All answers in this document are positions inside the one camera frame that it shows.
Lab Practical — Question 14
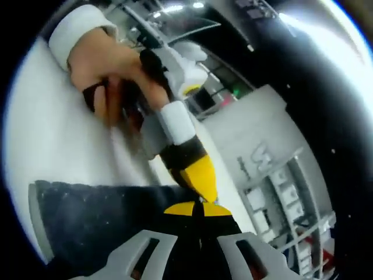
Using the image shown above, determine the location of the long ceiling light strip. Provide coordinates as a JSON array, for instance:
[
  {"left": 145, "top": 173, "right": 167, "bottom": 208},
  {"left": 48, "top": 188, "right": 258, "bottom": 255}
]
[{"left": 276, "top": 5, "right": 370, "bottom": 67}]

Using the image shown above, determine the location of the grey metal shelving unit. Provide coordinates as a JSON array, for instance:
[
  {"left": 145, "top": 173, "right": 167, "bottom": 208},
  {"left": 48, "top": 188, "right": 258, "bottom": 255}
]
[{"left": 237, "top": 145, "right": 340, "bottom": 277}]

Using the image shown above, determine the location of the black framed glass partition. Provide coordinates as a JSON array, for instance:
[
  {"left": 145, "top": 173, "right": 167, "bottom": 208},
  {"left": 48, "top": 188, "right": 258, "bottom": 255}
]
[{"left": 186, "top": 66, "right": 254, "bottom": 117}]

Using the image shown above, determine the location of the row of white storage boxes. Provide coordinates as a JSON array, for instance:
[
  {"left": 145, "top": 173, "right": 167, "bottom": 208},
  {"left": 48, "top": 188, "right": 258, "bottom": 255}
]
[{"left": 247, "top": 171, "right": 321, "bottom": 272}]

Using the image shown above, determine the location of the hanging dark screen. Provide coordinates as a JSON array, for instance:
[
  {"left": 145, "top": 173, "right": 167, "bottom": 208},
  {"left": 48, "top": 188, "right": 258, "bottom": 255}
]
[{"left": 233, "top": 0, "right": 277, "bottom": 20}]

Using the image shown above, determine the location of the dark grey towel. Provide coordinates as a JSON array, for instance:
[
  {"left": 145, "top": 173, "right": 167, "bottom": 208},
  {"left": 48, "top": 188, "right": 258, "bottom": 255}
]
[{"left": 28, "top": 180, "right": 218, "bottom": 275}]

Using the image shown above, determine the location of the person's left hand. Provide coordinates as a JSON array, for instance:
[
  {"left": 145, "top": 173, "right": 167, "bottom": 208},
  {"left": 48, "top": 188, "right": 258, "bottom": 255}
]
[{"left": 66, "top": 43, "right": 173, "bottom": 134}]

